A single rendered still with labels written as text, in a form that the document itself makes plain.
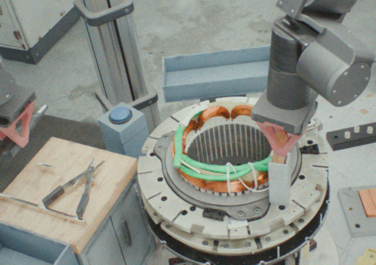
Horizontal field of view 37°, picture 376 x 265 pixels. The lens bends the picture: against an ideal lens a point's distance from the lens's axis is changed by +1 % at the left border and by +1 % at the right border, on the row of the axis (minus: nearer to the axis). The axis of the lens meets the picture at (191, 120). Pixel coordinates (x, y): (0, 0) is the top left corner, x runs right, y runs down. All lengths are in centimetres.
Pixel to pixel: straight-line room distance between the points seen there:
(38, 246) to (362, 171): 75
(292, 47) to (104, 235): 51
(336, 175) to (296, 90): 67
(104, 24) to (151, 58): 190
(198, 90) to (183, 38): 209
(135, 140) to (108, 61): 21
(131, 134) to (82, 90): 187
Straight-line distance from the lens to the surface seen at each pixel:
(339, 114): 149
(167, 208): 88
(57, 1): 340
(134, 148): 117
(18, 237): 100
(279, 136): 78
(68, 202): 98
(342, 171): 135
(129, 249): 111
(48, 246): 96
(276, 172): 81
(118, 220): 103
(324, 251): 118
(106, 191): 97
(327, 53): 62
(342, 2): 66
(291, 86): 69
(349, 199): 127
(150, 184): 92
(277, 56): 67
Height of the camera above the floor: 177
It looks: 42 degrees down
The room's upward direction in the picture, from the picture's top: 9 degrees counter-clockwise
